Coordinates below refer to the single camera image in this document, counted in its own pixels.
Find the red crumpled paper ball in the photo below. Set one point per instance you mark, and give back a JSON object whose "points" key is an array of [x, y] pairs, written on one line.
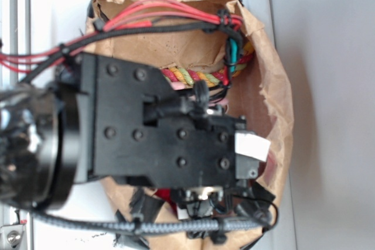
{"points": [[165, 195]]}

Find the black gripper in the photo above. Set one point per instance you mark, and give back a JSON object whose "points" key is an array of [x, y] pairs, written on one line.
{"points": [[134, 127]]}

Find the aluminium frame rail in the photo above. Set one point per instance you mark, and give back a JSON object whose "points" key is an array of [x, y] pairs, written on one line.
{"points": [[15, 33]]}

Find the pink plush bunny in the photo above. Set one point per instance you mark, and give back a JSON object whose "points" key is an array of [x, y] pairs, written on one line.
{"points": [[183, 89]]}

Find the multicolour twisted rope toy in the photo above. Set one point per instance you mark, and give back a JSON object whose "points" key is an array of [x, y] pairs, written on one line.
{"points": [[189, 77]]}

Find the brown paper bag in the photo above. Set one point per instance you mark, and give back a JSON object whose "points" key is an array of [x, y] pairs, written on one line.
{"points": [[261, 92]]}

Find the silver corner bracket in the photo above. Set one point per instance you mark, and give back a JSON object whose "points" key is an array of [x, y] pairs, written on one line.
{"points": [[13, 237]]}

